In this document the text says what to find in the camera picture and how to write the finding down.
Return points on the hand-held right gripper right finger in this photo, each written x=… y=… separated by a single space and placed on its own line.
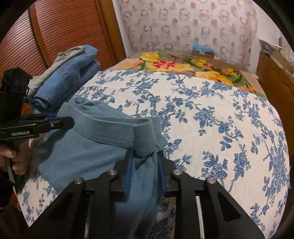
x=160 y=177

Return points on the yellow flower patterned blanket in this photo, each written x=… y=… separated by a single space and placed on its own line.
x=174 y=64

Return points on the wooden cabinet counter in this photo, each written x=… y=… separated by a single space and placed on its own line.
x=278 y=85

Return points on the blue floral white bedsheet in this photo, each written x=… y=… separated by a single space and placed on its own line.
x=206 y=119

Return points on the folded blue denim jeans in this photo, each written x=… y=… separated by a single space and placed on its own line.
x=69 y=73

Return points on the person's left hand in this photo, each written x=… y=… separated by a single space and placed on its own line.
x=20 y=160

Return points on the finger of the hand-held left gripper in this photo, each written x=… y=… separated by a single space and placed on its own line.
x=62 y=121
x=49 y=116

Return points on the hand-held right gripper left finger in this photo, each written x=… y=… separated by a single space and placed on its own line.
x=128 y=174

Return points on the teal blue t-shirt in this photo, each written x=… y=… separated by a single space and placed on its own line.
x=91 y=149

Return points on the folded grey-green garment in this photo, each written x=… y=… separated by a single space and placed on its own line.
x=52 y=69

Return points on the wooden louvered door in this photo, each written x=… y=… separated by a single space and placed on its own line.
x=57 y=27

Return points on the open cardboard box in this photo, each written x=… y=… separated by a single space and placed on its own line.
x=283 y=59

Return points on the cardboard box with blue packets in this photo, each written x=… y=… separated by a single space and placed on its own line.
x=203 y=50

